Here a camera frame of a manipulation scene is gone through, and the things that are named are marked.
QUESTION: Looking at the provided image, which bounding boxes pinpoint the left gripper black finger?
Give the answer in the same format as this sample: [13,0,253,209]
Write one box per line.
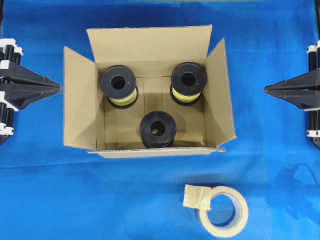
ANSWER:
[0,60,61,88]
[0,83,62,112]

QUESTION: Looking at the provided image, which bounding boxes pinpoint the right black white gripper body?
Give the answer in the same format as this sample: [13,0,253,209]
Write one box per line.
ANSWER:
[305,39,320,147]

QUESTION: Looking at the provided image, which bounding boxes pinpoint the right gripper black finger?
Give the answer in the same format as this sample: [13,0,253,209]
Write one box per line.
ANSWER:
[264,89,320,110]
[264,68,320,92]

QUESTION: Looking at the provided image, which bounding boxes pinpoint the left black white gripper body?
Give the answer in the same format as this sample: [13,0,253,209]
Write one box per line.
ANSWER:
[0,38,25,146]

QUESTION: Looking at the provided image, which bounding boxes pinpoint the brown cardboard box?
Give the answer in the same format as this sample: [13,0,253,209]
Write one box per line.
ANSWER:
[64,25,236,159]

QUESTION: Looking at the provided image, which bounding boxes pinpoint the blue table cloth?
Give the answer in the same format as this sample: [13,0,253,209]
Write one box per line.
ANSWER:
[0,0,320,240]

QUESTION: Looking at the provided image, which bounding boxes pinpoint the black spool front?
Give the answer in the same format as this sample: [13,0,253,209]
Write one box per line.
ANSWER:
[139,111,177,149]

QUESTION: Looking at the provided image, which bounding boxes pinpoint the beige masking tape roll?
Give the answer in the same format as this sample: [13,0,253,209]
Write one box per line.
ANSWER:
[183,184,249,238]

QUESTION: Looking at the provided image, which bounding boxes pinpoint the black spool yellow wire left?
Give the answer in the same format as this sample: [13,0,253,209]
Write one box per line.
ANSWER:
[100,64,139,110]

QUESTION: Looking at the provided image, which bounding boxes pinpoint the black spool yellow wire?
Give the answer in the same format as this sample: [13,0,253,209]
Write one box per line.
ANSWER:
[169,61,207,107]
[100,64,139,110]

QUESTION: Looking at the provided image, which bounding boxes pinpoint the black spool yellow wire right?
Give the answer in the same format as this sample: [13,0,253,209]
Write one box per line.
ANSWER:
[169,61,207,107]

